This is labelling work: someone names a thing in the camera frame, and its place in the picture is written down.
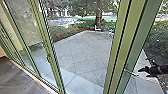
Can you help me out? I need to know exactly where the green window wall frame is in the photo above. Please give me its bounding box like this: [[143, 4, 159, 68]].
[[0, 0, 43, 88]]

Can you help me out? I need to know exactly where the small white garden bench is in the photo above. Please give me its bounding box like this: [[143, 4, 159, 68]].
[[93, 25, 103, 33]]

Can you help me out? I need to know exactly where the large garden tree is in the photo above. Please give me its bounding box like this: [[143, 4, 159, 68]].
[[66, 0, 116, 28]]

